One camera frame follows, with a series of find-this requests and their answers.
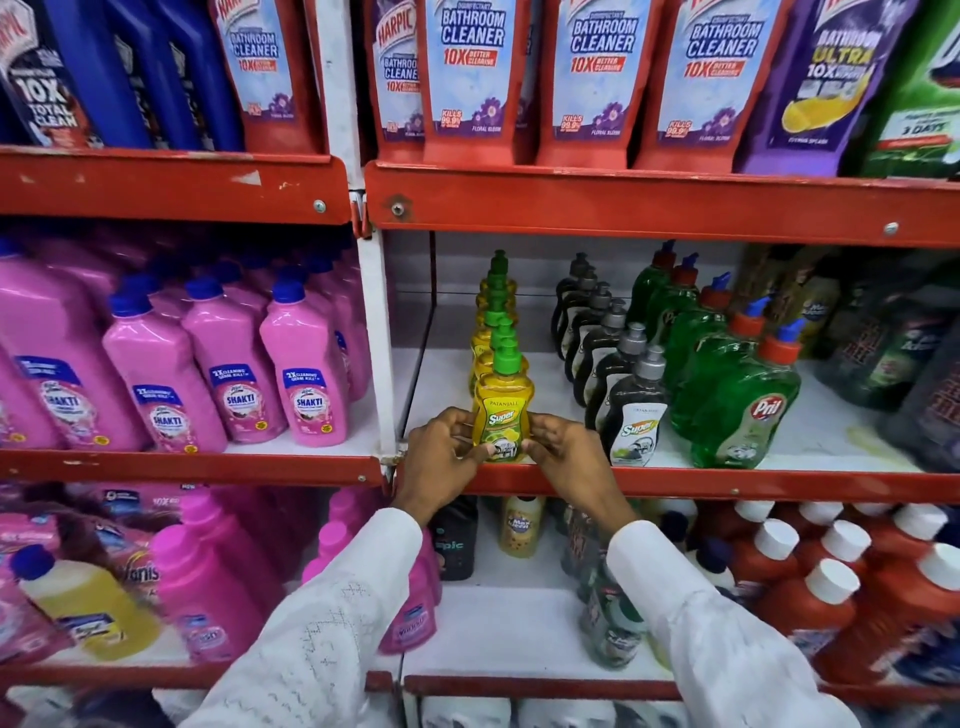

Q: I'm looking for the person's right hand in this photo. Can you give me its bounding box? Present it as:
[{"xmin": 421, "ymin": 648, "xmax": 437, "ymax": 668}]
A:
[{"xmin": 521, "ymin": 412, "xmax": 639, "ymax": 535}]

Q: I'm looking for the person's left hand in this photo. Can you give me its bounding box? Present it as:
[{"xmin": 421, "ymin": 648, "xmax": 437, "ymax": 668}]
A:
[{"xmin": 391, "ymin": 407, "xmax": 498, "ymax": 526}]

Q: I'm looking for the row of black Super bottles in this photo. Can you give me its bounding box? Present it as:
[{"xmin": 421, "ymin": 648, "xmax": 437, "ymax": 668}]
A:
[{"xmin": 551, "ymin": 252, "xmax": 673, "ymax": 469}]

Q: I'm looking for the yellow Super bottle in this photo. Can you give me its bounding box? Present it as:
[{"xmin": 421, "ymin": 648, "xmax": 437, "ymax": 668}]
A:
[{"xmin": 470, "ymin": 338, "xmax": 536, "ymax": 465}]

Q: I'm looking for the green dish soap bottle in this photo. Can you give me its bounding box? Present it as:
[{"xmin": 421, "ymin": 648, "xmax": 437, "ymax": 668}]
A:
[
  {"xmin": 689, "ymin": 318, "xmax": 808, "ymax": 471},
  {"xmin": 626, "ymin": 239, "xmax": 679, "ymax": 328},
  {"xmin": 659, "ymin": 271, "xmax": 735, "ymax": 376},
  {"xmin": 669, "ymin": 296, "xmax": 774, "ymax": 440},
  {"xmin": 643, "ymin": 253, "xmax": 703, "ymax": 346}
]

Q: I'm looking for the row of yellow Super bottles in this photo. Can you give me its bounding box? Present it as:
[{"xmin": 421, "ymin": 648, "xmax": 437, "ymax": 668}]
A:
[{"xmin": 468, "ymin": 249, "xmax": 526, "ymax": 376}]

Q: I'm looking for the red metal shelf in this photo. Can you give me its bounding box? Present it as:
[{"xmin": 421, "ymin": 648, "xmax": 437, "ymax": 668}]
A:
[{"xmin": 0, "ymin": 0, "xmax": 960, "ymax": 728}]

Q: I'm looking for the person's right forearm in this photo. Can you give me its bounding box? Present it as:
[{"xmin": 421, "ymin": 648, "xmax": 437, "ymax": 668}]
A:
[{"xmin": 605, "ymin": 519, "xmax": 860, "ymax": 728}]

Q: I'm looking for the person's left forearm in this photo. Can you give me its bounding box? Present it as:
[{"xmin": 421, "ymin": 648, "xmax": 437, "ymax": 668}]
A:
[{"xmin": 179, "ymin": 507, "xmax": 425, "ymax": 728}]

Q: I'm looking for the row of pink blue-capped bottles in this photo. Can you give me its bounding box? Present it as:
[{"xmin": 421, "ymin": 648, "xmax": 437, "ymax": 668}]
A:
[{"xmin": 0, "ymin": 232, "xmax": 373, "ymax": 455}]

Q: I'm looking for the row of white bottles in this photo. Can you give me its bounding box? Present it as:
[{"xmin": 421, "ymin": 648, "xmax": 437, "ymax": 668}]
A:
[{"xmin": 416, "ymin": 695, "xmax": 676, "ymax": 728}]

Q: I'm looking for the group of red white-capped bottles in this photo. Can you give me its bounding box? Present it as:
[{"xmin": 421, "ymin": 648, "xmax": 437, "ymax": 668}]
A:
[{"xmin": 704, "ymin": 498, "xmax": 960, "ymax": 688}]

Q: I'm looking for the group of pink-capped pink bottles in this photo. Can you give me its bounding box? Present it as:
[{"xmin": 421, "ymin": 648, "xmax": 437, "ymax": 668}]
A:
[{"xmin": 149, "ymin": 487, "xmax": 444, "ymax": 665}]

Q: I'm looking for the row of red cleaner bottles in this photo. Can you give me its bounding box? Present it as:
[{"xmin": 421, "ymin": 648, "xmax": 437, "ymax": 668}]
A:
[{"xmin": 209, "ymin": 0, "xmax": 796, "ymax": 175}]

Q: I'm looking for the small cream labelled bottle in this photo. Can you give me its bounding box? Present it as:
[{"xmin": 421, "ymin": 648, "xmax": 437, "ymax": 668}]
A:
[{"xmin": 498, "ymin": 494, "xmax": 547, "ymax": 560}]

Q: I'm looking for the black bottle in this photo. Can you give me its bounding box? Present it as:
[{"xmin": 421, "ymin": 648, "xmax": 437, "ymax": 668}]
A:
[{"xmin": 433, "ymin": 494, "xmax": 480, "ymax": 583}]

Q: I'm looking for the clear bottle with green label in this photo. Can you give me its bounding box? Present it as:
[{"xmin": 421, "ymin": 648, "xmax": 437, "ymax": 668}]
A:
[{"xmin": 577, "ymin": 551, "xmax": 648, "ymax": 671}]

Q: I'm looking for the pile of pink refill pouches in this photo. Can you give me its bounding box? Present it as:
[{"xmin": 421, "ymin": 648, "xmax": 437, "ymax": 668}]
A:
[{"xmin": 0, "ymin": 483, "xmax": 181, "ymax": 665}]

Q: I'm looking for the yellow bottle with blue cap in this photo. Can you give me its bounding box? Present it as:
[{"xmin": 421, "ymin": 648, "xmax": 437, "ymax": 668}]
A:
[{"xmin": 11, "ymin": 543, "xmax": 163, "ymax": 663}]

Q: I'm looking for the purple cleaner bottle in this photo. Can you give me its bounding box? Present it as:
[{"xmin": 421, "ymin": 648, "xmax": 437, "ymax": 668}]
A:
[{"xmin": 734, "ymin": 0, "xmax": 920, "ymax": 178}]

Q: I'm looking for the blue cleaner bottle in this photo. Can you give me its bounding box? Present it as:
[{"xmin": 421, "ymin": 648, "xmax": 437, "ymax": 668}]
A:
[
  {"xmin": 0, "ymin": 0, "xmax": 155, "ymax": 149},
  {"xmin": 153, "ymin": 0, "xmax": 245, "ymax": 153},
  {"xmin": 101, "ymin": 0, "xmax": 204, "ymax": 151}
]

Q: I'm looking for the green cleaner bottle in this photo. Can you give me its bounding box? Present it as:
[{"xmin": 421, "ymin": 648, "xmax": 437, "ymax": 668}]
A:
[{"xmin": 847, "ymin": 0, "xmax": 960, "ymax": 181}]

